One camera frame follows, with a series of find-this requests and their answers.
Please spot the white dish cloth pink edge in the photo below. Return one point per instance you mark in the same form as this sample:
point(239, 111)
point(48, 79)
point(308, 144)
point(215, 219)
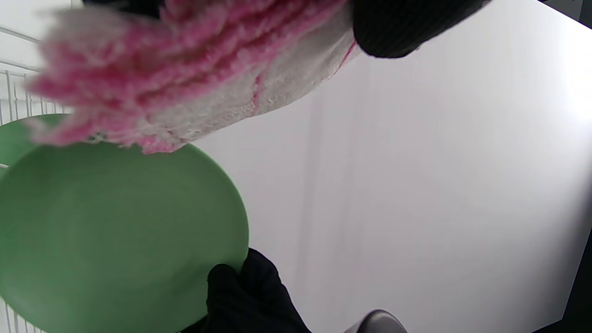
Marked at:
point(194, 69)

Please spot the person's left hand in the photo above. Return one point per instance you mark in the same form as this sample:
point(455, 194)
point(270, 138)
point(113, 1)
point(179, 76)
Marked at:
point(397, 27)

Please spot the green plate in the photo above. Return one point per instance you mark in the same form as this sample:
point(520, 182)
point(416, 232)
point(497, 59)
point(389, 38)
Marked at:
point(18, 138)
point(115, 240)

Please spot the black and white right controller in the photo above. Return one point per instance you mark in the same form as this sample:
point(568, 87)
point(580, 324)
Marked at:
point(377, 323)

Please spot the person's right hand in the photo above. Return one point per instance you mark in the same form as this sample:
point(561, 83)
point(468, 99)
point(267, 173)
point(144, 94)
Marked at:
point(249, 300)

